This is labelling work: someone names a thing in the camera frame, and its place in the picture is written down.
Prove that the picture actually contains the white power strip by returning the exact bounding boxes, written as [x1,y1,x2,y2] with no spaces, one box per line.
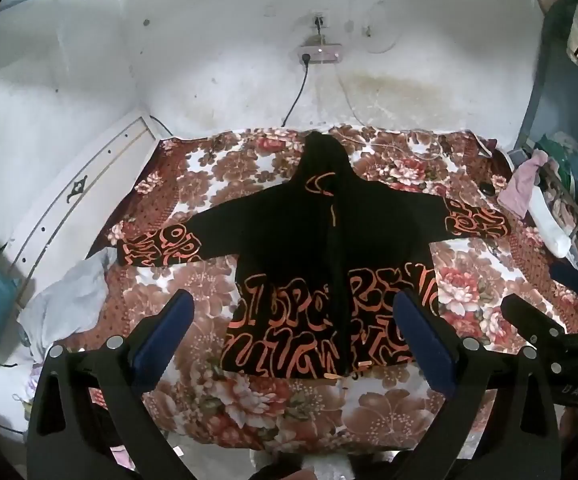
[296,44,343,66]

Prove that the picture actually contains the thin white cable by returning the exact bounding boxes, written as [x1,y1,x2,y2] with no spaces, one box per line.
[335,64,447,162]

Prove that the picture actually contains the blue mosquito net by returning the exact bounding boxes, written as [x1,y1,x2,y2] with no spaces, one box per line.
[513,0,578,273]

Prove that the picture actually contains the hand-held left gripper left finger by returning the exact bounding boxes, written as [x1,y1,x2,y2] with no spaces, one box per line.
[26,289,196,480]

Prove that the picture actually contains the pink cloth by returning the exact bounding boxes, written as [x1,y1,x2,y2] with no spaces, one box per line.
[498,155,550,221]

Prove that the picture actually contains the pale grey crumpled cloth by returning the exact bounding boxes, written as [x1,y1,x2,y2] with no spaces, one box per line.
[18,249,116,358]

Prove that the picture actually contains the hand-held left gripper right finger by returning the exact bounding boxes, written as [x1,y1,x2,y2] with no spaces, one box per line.
[393,287,564,480]

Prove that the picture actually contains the dark blue cloth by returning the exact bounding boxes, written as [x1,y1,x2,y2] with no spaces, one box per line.
[549,260,578,287]

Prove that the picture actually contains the floral brown blanket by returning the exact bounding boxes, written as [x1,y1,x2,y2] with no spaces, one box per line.
[89,126,578,457]

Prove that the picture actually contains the black orange patterned hoodie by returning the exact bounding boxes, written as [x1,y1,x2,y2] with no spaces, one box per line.
[118,131,512,379]

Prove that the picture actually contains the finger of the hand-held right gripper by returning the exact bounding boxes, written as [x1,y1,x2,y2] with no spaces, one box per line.
[500,294,568,347]

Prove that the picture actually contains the white cloth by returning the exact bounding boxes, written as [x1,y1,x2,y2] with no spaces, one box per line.
[525,194,573,259]

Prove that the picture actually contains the white wooden headboard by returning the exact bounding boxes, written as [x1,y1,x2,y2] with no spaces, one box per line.
[8,111,176,313]

